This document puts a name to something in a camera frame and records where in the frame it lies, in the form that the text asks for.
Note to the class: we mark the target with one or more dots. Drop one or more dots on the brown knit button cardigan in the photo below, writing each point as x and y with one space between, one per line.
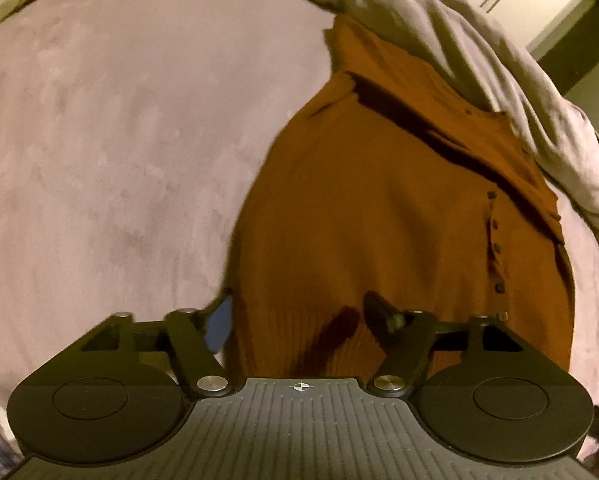
379 200

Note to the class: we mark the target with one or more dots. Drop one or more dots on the dark olive door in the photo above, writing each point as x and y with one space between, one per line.
579 60

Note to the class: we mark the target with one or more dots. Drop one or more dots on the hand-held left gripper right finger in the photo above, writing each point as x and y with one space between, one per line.
379 316

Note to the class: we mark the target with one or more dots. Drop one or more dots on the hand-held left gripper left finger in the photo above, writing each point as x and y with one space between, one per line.
220 324

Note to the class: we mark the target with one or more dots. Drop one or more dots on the grey crumpled duvet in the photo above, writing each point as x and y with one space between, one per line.
479 50

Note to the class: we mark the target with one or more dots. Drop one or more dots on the lilac bed sheet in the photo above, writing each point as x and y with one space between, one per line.
104 160

